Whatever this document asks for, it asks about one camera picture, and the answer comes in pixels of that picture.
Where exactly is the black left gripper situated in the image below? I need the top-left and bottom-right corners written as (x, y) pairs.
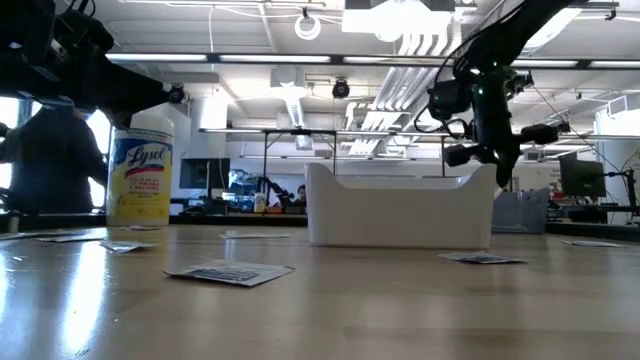
top-left (22, 0), bottom-right (170, 130)

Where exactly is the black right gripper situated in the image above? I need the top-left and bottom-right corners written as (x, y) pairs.
top-left (444, 64), bottom-right (560, 189)

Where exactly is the white plastic tray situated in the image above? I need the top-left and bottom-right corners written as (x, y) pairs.
top-left (304, 162), bottom-right (498, 250)

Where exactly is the green white bandage strip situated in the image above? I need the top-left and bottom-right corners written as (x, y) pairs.
top-left (101, 240), bottom-right (160, 254)
top-left (219, 230), bottom-right (290, 241)

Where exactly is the grey translucent plastic bin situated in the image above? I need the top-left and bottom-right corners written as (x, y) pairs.
top-left (492, 187), bottom-right (550, 235)

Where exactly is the black computer monitor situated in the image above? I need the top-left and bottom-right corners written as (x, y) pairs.
top-left (558, 152), bottom-right (608, 200)
top-left (179, 157), bottom-right (232, 190)

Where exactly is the yellow Lysol wipes canister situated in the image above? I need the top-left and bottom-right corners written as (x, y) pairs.
top-left (105, 110), bottom-right (175, 227)

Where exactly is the long ceiling light strip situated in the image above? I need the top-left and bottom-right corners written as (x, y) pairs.
top-left (105, 52), bottom-right (640, 70)

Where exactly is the white ceiling light fixture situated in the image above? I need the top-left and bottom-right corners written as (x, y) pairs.
top-left (342, 0), bottom-right (456, 44)

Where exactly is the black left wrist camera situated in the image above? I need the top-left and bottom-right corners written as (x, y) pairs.
top-left (58, 7), bottom-right (117, 54)

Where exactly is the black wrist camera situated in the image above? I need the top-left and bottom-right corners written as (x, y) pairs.
top-left (58, 7), bottom-right (117, 54)
top-left (427, 78), bottom-right (475, 122)

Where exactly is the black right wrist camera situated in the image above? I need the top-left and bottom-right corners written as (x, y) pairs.
top-left (427, 78), bottom-right (475, 122)

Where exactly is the silver ventilation duct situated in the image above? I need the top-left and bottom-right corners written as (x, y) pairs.
top-left (442, 0), bottom-right (586, 104)

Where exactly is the white coiled cable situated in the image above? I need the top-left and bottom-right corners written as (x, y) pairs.
top-left (293, 13), bottom-right (322, 41)

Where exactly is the black metal stand frame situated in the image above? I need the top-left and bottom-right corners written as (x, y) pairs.
top-left (260, 128), bottom-right (339, 194)

